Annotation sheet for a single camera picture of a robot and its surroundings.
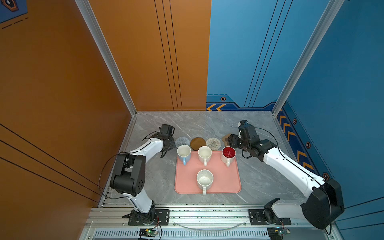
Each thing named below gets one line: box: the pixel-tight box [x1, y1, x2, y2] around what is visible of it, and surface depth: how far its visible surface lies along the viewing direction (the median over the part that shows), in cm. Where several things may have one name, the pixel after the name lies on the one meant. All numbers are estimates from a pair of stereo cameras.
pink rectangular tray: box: [174, 150, 242, 194], surface depth 87 cm
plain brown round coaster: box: [190, 137, 207, 151], surface depth 104 cm
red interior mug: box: [221, 146, 237, 167], surface depth 89 cm
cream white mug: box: [197, 146, 213, 167], surface depth 89 cm
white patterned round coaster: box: [206, 137, 222, 151], surface depth 102 cm
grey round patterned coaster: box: [175, 136, 191, 148], surface depth 104 cm
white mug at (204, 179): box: [196, 169, 214, 196], surface depth 81 cm
